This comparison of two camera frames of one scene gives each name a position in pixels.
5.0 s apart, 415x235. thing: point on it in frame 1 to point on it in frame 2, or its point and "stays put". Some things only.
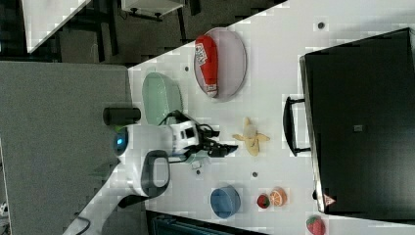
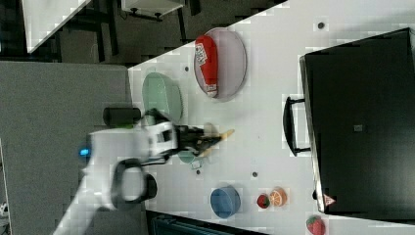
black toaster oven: (357, 121) stays put
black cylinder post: (120, 116) stays put
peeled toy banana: (252, 137) to (222, 136)
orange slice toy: (278, 198) stays put
